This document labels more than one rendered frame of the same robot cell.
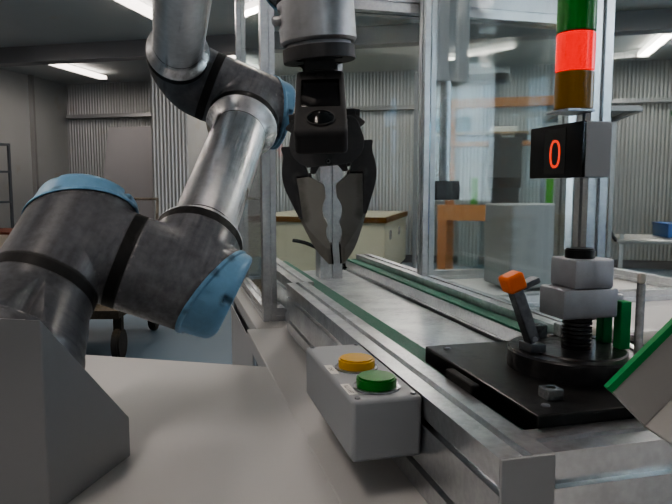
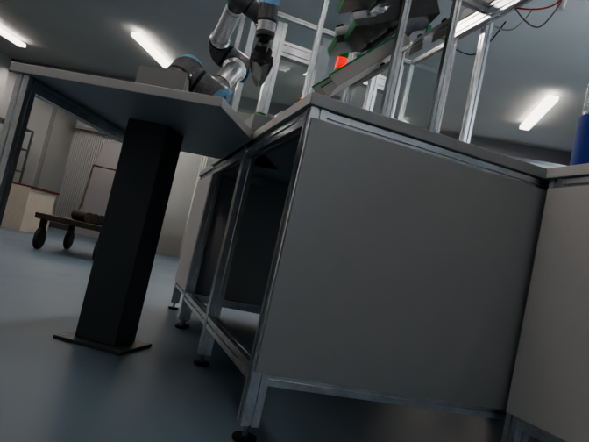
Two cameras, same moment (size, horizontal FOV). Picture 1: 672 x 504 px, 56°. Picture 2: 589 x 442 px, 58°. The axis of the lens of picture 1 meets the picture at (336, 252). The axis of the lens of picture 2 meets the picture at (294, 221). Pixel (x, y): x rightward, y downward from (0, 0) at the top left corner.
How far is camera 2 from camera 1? 1.59 m
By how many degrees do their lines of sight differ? 10
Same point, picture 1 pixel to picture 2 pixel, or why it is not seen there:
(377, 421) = (259, 119)
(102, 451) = not seen: hidden behind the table
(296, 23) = (261, 25)
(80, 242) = (190, 69)
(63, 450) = not seen: hidden behind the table
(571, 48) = (339, 60)
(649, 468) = not seen: hidden behind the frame
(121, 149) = (109, 157)
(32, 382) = (180, 86)
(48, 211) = (183, 60)
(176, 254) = (214, 81)
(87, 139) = (86, 146)
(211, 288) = (221, 92)
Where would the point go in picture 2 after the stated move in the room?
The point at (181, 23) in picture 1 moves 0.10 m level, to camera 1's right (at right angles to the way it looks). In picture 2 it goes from (227, 26) to (250, 32)
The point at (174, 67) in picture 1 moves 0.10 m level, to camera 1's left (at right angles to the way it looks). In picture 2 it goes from (218, 43) to (196, 38)
